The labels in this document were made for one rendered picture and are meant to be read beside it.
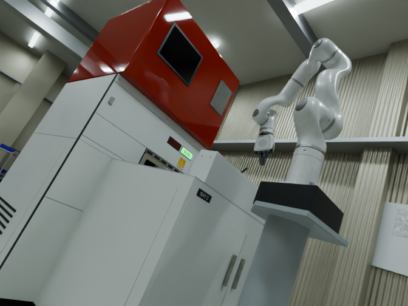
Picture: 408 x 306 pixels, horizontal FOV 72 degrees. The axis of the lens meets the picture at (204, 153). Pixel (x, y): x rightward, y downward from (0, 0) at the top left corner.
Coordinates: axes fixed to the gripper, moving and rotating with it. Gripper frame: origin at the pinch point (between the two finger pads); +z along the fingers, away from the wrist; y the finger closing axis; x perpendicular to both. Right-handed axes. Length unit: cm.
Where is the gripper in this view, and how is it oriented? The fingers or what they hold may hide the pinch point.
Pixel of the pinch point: (262, 161)
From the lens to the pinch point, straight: 151.0
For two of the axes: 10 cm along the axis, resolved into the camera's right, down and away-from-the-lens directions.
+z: -2.3, 8.8, -4.3
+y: 7.9, -0.9, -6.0
